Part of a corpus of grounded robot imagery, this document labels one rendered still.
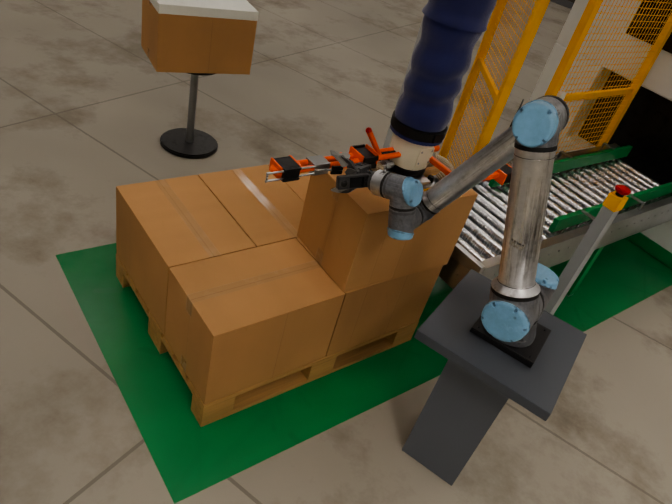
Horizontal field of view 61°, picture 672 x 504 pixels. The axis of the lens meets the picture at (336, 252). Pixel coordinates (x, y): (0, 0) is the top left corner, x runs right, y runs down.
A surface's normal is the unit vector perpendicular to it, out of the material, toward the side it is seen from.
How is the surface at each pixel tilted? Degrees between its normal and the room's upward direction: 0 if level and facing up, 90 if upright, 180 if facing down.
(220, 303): 0
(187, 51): 90
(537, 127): 80
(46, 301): 0
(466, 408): 90
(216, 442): 0
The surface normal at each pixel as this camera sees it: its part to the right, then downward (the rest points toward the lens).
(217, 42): 0.45, 0.62
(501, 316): -0.56, 0.43
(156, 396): 0.22, -0.77
